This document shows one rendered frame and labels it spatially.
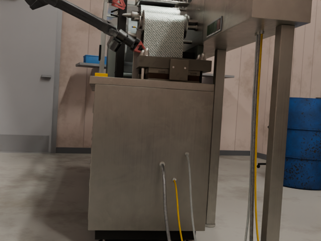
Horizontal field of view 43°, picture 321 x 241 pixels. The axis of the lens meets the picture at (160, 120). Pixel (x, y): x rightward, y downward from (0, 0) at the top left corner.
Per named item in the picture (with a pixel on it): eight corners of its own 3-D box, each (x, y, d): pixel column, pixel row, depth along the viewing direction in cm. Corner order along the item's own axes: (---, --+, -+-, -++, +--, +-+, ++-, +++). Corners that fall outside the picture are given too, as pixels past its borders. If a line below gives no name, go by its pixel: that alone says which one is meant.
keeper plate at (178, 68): (168, 79, 221) (169, 59, 221) (186, 81, 223) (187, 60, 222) (169, 79, 219) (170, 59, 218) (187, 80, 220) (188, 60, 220)
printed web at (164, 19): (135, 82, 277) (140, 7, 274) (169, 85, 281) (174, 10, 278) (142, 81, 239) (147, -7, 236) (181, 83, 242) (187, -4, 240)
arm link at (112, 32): (111, 27, 227) (108, 22, 234) (100, 45, 230) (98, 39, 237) (128, 38, 232) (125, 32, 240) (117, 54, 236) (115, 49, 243)
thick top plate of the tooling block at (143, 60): (135, 68, 234) (136, 57, 234) (203, 73, 240) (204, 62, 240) (138, 66, 218) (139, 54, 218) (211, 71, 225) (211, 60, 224)
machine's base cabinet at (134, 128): (90, 167, 461) (94, 91, 457) (146, 169, 472) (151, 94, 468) (85, 249, 213) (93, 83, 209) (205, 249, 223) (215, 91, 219)
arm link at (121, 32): (118, 28, 231) (119, 27, 237) (112, 38, 233) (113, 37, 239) (128, 35, 232) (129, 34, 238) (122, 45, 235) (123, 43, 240)
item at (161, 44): (142, 62, 238) (144, 30, 238) (181, 65, 242) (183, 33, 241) (142, 62, 238) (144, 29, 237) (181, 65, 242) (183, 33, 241)
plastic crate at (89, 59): (108, 66, 554) (108, 58, 553) (112, 65, 531) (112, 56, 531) (82, 64, 542) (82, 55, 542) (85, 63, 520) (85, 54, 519)
